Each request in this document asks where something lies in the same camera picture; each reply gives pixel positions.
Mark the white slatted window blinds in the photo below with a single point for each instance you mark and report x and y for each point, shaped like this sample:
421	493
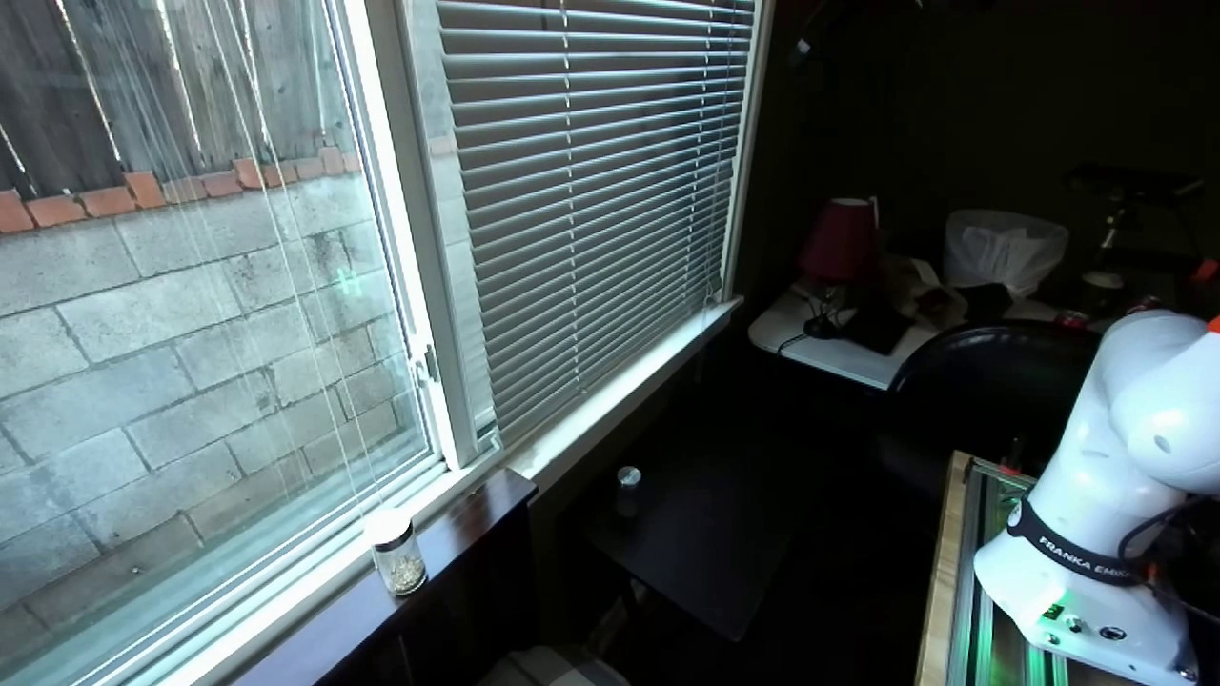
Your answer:
596	203

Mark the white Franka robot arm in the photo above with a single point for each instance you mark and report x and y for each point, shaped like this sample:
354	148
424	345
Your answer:
1120	443

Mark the silver drink can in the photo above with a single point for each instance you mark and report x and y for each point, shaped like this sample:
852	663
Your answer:
631	493

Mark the black side table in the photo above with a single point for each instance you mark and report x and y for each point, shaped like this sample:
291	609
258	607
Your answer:
711	533

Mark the white desk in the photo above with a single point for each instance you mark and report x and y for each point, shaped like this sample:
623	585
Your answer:
842	357

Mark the black pouch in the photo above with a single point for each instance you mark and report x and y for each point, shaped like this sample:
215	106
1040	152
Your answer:
862	330

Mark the glass jar white lid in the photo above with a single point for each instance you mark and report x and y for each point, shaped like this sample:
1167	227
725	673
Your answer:
397	556

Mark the black office chair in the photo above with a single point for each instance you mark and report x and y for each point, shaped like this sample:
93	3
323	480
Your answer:
976	383

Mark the white plastic bag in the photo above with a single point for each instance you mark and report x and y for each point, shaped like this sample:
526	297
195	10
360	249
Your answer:
1004	249

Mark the wooden robot mounting table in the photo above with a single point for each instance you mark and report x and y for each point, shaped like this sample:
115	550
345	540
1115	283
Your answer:
947	585

